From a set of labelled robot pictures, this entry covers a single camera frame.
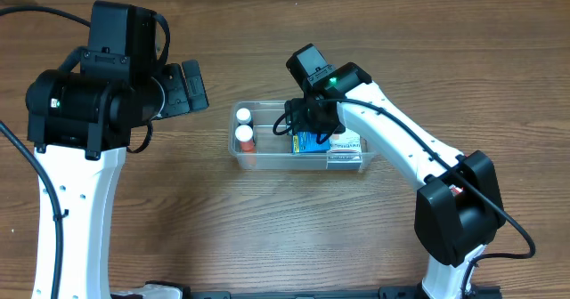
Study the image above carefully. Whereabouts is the blue Vicks lozenges box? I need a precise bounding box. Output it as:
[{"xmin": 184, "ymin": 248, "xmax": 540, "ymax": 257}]
[{"xmin": 291, "ymin": 132, "xmax": 330, "ymax": 154}]

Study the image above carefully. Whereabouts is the dark bottle white cap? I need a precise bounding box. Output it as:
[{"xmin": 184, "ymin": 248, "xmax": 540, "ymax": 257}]
[{"xmin": 235, "ymin": 108, "xmax": 254, "ymax": 128}]

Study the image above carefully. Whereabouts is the orange bottle white cap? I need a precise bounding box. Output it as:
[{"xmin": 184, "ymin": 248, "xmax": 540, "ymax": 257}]
[{"xmin": 234, "ymin": 125, "xmax": 256, "ymax": 153}]

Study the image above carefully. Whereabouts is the white blue Hansaplast box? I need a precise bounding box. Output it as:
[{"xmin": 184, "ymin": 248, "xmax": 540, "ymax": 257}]
[{"xmin": 329, "ymin": 129, "xmax": 362, "ymax": 153}]

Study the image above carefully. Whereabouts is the red Panadol box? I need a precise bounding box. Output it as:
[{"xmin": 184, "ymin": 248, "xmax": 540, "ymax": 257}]
[{"xmin": 449, "ymin": 184, "xmax": 464, "ymax": 197}]

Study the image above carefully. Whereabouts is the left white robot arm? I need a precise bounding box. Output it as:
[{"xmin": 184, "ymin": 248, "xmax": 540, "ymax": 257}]
[{"xmin": 26, "ymin": 1, "xmax": 208, "ymax": 298}]

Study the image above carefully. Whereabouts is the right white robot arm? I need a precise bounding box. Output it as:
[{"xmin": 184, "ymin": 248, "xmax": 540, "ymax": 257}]
[{"xmin": 282, "ymin": 44, "xmax": 506, "ymax": 298}]

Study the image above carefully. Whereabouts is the clear plastic container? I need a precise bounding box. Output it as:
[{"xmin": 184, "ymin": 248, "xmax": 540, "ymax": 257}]
[{"xmin": 228, "ymin": 101, "xmax": 378, "ymax": 171}]

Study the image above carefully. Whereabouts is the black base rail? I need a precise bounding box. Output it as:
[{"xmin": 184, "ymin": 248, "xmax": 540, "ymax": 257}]
[{"xmin": 109, "ymin": 280, "xmax": 504, "ymax": 299}]

